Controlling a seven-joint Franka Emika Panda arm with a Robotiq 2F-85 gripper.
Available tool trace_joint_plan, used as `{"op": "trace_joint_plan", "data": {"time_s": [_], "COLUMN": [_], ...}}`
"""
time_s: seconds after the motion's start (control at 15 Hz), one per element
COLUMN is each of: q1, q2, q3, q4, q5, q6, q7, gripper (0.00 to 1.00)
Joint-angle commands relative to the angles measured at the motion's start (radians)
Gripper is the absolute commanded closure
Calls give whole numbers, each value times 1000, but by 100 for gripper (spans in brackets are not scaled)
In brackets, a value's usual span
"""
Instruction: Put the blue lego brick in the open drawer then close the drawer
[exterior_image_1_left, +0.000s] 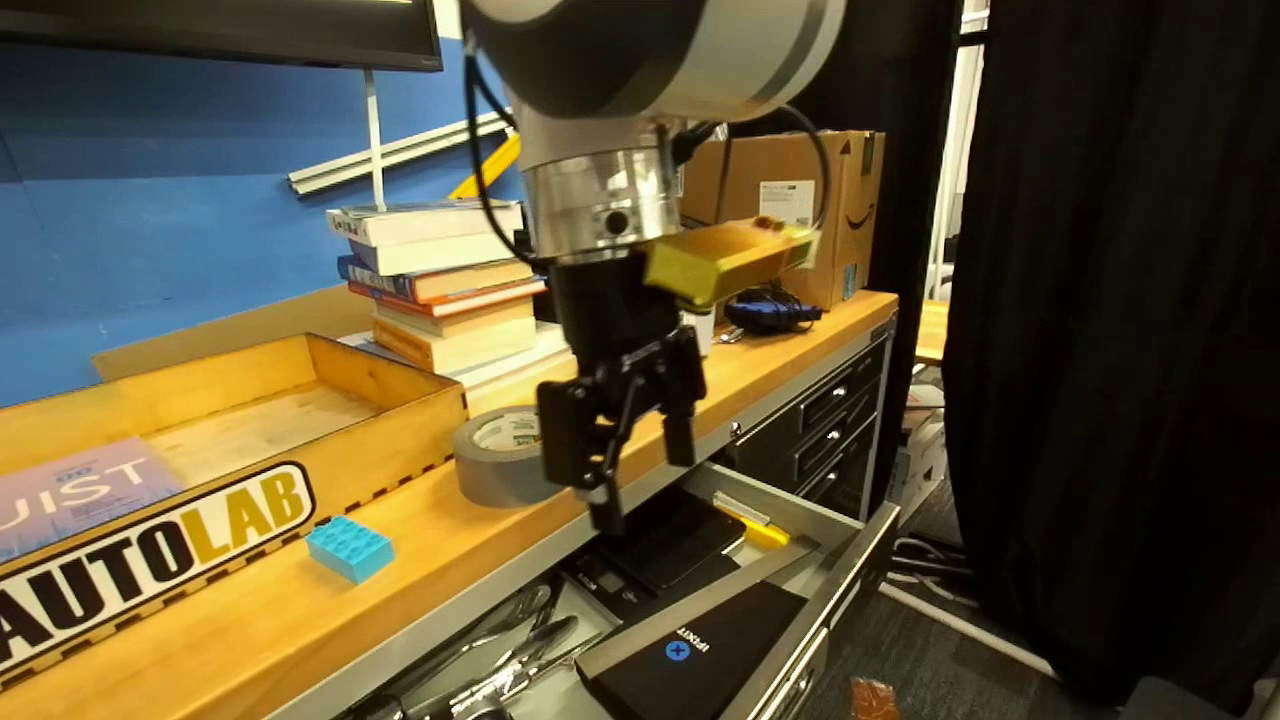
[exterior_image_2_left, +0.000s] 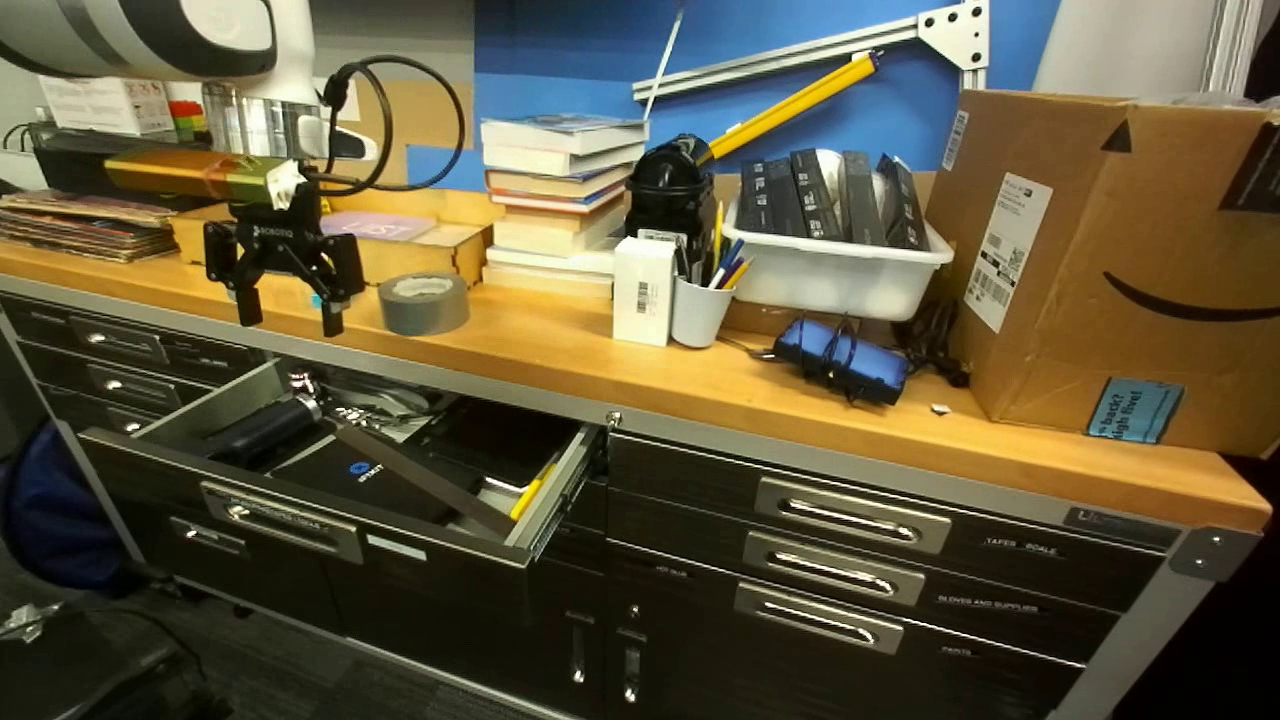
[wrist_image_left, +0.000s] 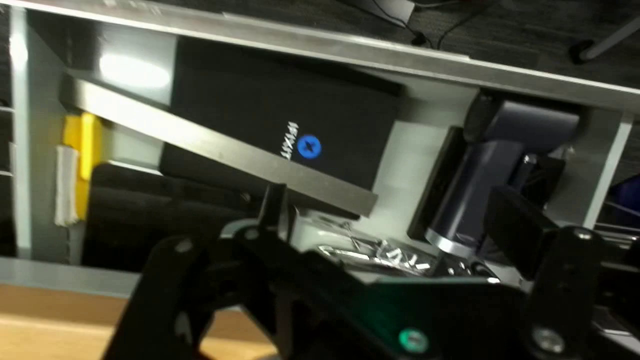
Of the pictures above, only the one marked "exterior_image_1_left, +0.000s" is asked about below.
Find open grey metal drawer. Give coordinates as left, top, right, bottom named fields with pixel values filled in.
left=566, top=459, right=905, bottom=720

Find black and blue tool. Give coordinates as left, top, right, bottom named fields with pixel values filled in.
left=719, top=288, right=827, bottom=340

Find wooden tray with Autolab label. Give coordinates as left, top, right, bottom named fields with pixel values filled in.
left=0, top=334, right=471, bottom=688

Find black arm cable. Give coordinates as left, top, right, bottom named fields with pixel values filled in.
left=458, top=53, right=552, bottom=268

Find yellow tool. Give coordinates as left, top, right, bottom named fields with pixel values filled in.
left=715, top=507, right=795, bottom=557

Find blue wall board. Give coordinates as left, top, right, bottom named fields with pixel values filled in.
left=0, top=35, right=523, bottom=412

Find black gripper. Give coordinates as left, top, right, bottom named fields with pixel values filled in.
left=530, top=252, right=713, bottom=541

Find long aluminium rail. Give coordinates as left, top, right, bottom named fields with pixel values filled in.
left=283, top=108, right=518, bottom=204

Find white book with blue spine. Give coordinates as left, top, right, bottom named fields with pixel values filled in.
left=342, top=232, right=523, bottom=279

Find black monitor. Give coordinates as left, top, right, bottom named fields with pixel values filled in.
left=0, top=0, right=445, bottom=75

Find red-brown book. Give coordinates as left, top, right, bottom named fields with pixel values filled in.
left=346, top=276, right=548, bottom=326

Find brown cardboard box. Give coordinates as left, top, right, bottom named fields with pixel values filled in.
left=680, top=125, right=887, bottom=313

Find orange book with blue spine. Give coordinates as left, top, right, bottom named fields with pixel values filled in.
left=336, top=252, right=540, bottom=303

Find wide white book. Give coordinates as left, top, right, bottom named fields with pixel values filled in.
left=446, top=326, right=581, bottom=398

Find metal hand tools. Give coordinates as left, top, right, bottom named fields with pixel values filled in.
left=354, top=573, right=609, bottom=720

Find black case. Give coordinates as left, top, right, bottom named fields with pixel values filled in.
left=581, top=484, right=751, bottom=607

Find orange object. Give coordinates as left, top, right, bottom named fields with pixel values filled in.
left=849, top=672, right=907, bottom=720

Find black notebook with blue circle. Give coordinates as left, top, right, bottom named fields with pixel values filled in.
left=584, top=581, right=812, bottom=720

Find yellow bar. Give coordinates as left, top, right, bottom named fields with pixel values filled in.
left=446, top=129, right=527, bottom=204

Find blue lego brick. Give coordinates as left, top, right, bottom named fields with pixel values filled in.
left=305, top=512, right=400, bottom=587

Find black tool cabinet drawers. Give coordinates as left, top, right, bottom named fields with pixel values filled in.
left=723, top=337, right=894, bottom=523

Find purple UIST booklet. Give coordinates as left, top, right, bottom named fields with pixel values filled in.
left=0, top=438, right=187, bottom=565

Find yellow wrist camera mount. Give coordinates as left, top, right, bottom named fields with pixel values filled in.
left=644, top=217, right=821, bottom=315

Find grey duct tape roll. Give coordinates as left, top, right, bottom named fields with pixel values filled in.
left=446, top=404, right=576, bottom=512

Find thin white rod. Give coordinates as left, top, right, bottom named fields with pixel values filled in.
left=359, top=69, right=392, bottom=217

